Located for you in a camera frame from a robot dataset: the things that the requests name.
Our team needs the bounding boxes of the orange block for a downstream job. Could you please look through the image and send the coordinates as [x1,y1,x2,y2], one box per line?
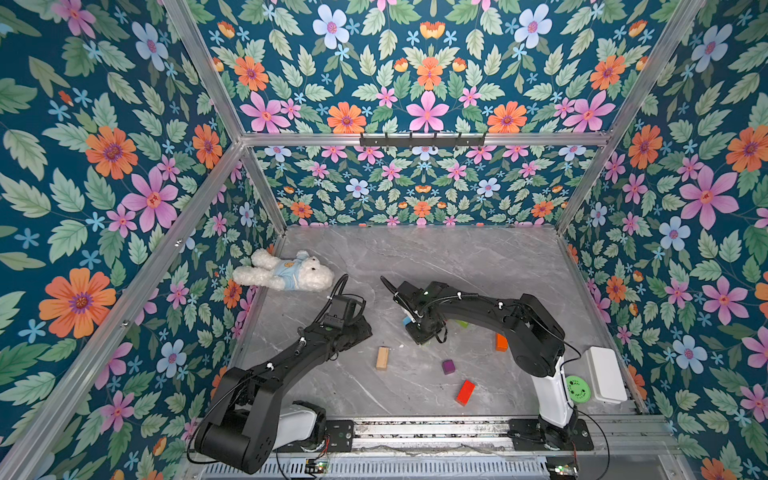
[495,334,509,352]

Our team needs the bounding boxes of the natural wood block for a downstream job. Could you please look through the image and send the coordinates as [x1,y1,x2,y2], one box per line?
[375,346,390,371]

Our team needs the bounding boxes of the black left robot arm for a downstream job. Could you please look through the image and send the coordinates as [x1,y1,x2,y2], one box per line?
[190,294,372,474]

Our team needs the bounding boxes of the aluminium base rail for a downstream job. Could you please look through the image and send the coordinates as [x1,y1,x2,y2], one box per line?
[323,413,682,456]

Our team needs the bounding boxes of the red block lower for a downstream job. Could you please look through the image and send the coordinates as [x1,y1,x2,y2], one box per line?
[456,380,476,406]

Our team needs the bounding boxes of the white teddy bear plush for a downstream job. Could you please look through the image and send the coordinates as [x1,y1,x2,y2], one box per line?
[233,249,335,292]

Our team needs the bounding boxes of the black hook rack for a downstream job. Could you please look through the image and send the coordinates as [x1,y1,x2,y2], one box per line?
[358,133,486,149]

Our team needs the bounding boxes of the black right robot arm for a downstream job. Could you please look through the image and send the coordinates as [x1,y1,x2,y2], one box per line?
[380,276,578,450]

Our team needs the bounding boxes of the white box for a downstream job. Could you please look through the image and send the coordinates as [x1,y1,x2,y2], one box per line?
[586,346,628,404]

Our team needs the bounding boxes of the purple cube block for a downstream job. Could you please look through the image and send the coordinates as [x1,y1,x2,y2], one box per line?
[442,359,456,375]

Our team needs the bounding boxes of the green tape roll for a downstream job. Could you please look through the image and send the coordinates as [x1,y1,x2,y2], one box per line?
[565,375,592,404]

